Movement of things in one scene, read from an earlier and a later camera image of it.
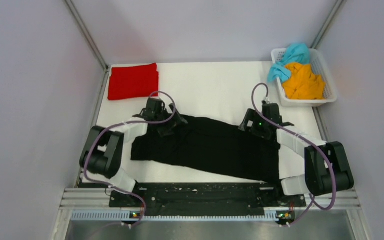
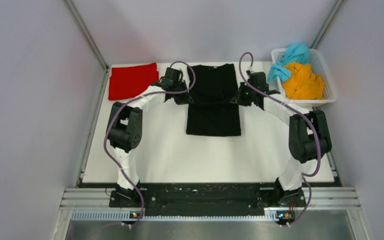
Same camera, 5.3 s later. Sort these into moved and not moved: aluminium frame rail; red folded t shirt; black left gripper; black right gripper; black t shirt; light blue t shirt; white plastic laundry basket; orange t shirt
Moved: black t shirt; black right gripper; black left gripper
Not moved: orange t shirt; aluminium frame rail; white plastic laundry basket; light blue t shirt; red folded t shirt
